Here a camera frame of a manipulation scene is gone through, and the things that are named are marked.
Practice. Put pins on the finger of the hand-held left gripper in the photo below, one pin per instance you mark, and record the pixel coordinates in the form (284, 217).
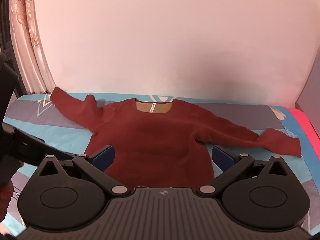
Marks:
(37, 146)

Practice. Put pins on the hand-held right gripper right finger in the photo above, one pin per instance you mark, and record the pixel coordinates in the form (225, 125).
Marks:
(222, 155)

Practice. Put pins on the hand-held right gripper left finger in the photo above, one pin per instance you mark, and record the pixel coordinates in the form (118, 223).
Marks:
(104, 156)

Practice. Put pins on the dark red knit sweater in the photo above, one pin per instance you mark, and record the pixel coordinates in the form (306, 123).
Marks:
(155, 137)

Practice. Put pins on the blue grey patterned bed sheet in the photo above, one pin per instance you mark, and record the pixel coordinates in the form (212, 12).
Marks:
(50, 130)

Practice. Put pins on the pink patterned curtain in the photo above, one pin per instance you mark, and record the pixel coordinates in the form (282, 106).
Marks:
(26, 37)

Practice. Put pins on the dark wooden furniture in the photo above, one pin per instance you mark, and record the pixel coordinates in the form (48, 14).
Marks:
(4, 30)

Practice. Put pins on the pink cloth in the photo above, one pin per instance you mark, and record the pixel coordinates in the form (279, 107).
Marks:
(306, 125)

